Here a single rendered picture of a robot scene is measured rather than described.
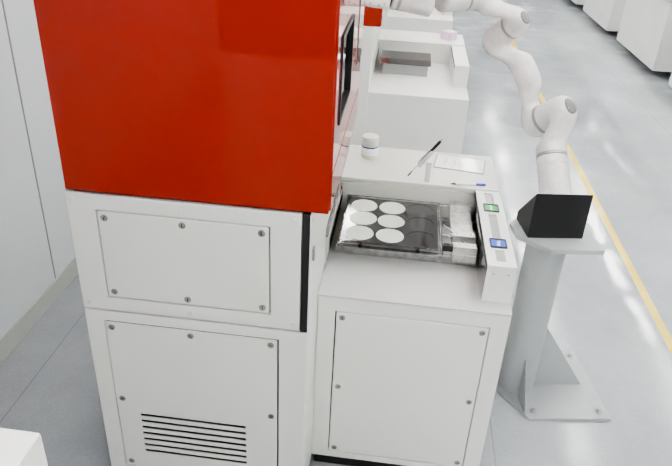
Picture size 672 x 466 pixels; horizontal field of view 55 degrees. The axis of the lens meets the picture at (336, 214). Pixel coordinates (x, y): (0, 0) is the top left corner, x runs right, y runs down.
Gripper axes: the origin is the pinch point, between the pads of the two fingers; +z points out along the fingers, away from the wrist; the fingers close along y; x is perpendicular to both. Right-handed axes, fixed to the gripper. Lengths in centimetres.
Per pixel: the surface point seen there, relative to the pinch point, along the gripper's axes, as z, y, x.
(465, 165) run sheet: -64, 58, 10
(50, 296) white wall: 109, 169, 84
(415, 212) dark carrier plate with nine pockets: -38, 76, -15
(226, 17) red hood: 43, 22, -84
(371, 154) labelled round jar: -25, 61, 18
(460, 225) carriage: -54, 77, -22
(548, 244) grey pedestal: -89, 78, -27
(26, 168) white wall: 122, 101, 70
